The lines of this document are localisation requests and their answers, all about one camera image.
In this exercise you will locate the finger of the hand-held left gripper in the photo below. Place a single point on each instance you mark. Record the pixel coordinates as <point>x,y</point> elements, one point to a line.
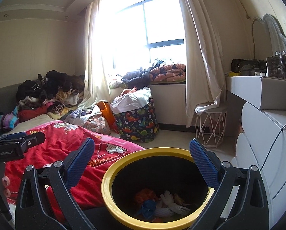
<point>14,135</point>
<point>35,139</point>

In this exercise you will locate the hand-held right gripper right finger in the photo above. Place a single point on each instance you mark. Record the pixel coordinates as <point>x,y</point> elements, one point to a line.
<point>204,163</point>

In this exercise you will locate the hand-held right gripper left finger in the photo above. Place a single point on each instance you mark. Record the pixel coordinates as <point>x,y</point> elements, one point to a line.
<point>79,163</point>

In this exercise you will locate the yellow rimmed black trash bin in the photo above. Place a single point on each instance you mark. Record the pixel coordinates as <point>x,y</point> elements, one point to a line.
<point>109,191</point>

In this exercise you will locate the clear orange candy wrapper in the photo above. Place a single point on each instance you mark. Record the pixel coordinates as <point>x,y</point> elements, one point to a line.
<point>181,199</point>

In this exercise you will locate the white yarn tassel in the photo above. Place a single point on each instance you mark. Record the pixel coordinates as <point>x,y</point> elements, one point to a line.
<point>167,197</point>
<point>179,208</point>

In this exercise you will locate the orange paper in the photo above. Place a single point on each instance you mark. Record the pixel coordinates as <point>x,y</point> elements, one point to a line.
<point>145,195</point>

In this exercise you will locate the blue yarn piece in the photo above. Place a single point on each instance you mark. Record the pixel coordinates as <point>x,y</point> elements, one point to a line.
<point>147,208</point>

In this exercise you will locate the person's left hand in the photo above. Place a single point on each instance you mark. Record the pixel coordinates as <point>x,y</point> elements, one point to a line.
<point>6,180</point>

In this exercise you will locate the red floral blanket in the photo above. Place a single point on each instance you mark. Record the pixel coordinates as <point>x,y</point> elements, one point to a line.
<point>85,148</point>

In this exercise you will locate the blue striped cloth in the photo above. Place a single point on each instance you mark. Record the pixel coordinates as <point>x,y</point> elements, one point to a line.
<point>7,121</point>

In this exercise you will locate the floral fabric bag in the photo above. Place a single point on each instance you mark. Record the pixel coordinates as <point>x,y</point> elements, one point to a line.
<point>96,124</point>

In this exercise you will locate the orange bag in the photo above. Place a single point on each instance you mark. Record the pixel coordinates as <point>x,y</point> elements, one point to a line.
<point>105,115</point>

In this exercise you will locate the pile of dark clothes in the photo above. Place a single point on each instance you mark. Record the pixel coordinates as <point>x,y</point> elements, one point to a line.
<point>52,83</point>

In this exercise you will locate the dinosaur print laundry basket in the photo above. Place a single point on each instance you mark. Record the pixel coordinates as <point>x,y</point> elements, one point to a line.
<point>138,127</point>

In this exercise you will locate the white dresser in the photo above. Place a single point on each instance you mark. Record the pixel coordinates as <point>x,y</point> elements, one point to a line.
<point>265,129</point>

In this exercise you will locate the white cloth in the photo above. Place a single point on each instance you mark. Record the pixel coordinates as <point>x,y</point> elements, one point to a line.
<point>131,101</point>

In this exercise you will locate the cream curtain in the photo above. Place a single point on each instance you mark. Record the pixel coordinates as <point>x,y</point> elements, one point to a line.
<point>95,64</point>
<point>203,64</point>

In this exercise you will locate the orange patterned quilt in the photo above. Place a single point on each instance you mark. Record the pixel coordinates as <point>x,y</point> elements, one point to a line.
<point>168,73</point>

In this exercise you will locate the dark jacket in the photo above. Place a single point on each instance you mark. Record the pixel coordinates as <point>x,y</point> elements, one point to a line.
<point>135,76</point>

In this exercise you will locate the black bag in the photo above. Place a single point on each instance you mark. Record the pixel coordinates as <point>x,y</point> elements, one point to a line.
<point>248,67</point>

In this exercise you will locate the clear acrylic organiser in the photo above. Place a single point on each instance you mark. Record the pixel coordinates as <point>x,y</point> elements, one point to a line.
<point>280,67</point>

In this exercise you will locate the wavy framed mirror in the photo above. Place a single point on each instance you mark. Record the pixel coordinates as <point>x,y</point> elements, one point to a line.
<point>267,36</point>

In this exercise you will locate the window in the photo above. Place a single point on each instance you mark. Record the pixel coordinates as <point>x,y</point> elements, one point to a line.
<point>145,33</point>

